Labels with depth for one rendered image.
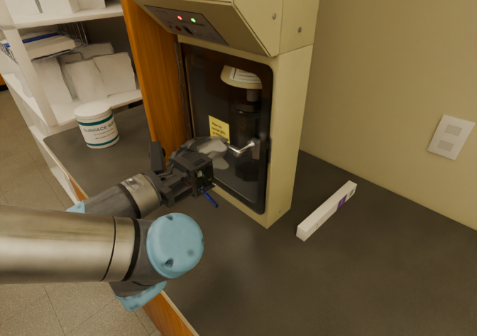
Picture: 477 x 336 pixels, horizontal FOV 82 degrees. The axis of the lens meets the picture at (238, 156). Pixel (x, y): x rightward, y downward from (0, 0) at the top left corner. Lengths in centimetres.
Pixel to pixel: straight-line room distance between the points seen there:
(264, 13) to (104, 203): 39
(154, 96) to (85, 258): 56
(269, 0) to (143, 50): 39
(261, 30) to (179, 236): 33
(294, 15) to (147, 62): 41
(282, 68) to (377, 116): 48
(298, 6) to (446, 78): 47
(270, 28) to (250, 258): 52
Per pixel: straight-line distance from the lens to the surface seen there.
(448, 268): 87
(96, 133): 120
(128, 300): 50
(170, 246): 35
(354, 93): 96
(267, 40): 49
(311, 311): 69
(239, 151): 60
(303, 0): 56
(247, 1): 45
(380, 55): 91
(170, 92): 84
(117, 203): 49
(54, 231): 34
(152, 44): 79
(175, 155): 56
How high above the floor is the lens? 155
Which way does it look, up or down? 35 degrees down
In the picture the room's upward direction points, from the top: 1 degrees counter-clockwise
